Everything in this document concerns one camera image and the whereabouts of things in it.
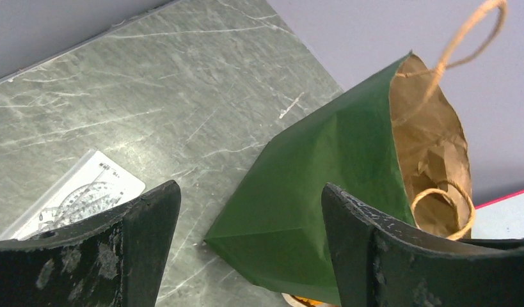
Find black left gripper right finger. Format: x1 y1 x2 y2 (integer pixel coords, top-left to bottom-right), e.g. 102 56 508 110
321 184 524 306

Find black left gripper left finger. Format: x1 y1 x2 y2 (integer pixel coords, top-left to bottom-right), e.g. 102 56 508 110
0 180 181 306

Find silver metal tray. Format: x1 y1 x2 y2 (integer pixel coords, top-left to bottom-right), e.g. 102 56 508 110
280 293 343 307

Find green brown paper bag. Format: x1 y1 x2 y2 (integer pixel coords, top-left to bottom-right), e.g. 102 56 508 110
203 0 509 306

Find orange fake bread loaf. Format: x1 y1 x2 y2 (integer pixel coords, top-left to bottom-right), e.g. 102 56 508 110
292 295 330 307

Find white plastic packet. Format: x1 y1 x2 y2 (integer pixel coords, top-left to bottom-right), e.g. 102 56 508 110
0 149 146 241

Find red framed whiteboard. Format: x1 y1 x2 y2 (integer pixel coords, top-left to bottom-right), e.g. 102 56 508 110
472 190 524 239

